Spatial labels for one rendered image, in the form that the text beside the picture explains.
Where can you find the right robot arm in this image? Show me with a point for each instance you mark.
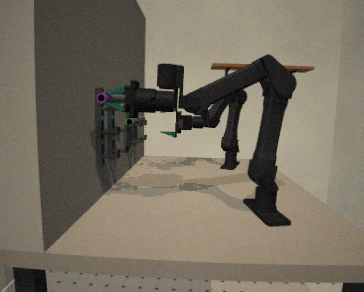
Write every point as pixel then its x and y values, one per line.
pixel 229 142

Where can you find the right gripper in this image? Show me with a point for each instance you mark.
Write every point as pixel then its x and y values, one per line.
pixel 177 129

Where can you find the beige wall panel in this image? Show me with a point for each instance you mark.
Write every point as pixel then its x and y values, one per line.
pixel 53 53

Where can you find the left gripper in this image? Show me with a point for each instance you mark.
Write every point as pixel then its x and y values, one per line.
pixel 137 99

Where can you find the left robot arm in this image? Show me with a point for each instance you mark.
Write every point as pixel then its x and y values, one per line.
pixel 262 168

